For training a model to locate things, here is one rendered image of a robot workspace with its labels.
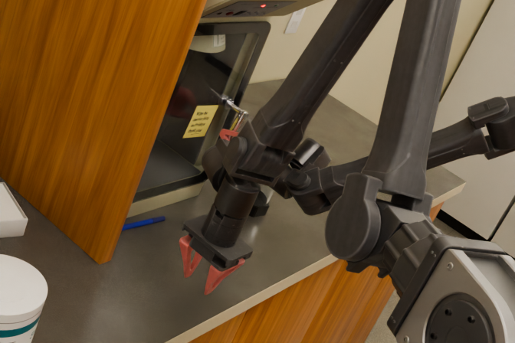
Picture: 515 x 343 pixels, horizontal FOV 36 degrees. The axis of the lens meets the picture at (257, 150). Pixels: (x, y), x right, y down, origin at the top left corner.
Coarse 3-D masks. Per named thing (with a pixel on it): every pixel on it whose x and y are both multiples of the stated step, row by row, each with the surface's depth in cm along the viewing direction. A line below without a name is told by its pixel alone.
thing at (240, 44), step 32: (224, 32) 152; (256, 32) 161; (192, 64) 150; (224, 64) 158; (192, 96) 156; (224, 96) 165; (160, 128) 153; (224, 128) 173; (160, 160) 160; (192, 160) 170; (160, 192) 167
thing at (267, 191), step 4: (260, 184) 181; (264, 188) 182; (268, 188) 182; (260, 192) 182; (264, 192) 182; (268, 192) 183; (272, 192) 184; (260, 196) 182; (264, 196) 183; (268, 196) 184; (256, 200) 183; (260, 200) 183; (264, 200) 184; (268, 200) 185; (256, 204) 183; (260, 204) 184; (264, 204) 185
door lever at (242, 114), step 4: (228, 100) 167; (232, 100) 168; (228, 104) 168; (232, 104) 168; (228, 108) 169; (232, 108) 167; (236, 108) 167; (236, 112) 167; (240, 112) 166; (244, 112) 166; (240, 116) 166; (244, 116) 166; (236, 120) 166; (240, 120) 166; (232, 124) 167; (236, 124) 166; (240, 124) 167; (232, 128) 167; (236, 128) 166; (228, 136) 167; (232, 136) 167
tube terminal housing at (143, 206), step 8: (200, 184) 181; (176, 192) 175; (184, 192) 178; (192, 192) 181; (144, 200) 166; (152, 200) 168; (160, 200) 171; (168, 200) 174; (176, 200) 177; (136, 208) 165; (144, 208) 168; (152, 208) 170; (128, 216) 165
